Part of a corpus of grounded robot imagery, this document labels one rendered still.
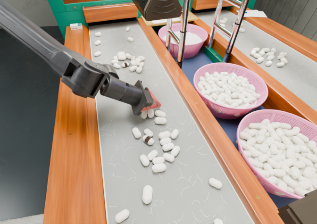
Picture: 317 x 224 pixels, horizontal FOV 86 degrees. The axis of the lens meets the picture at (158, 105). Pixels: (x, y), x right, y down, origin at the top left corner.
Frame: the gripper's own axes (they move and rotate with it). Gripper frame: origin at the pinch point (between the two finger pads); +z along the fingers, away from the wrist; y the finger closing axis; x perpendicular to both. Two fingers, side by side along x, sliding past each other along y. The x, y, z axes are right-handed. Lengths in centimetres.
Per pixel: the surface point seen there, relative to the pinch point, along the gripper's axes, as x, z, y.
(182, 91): -7.1, 7.5, 3.4
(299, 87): -34, 44, -6
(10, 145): 123, -28, 63
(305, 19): -106, 166, 96
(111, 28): 6, -4, 71
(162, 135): 1.6, -1.8, -11.7
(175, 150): 0.7, -0.4, -17.1
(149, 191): 6.6, -7.7, -25.1
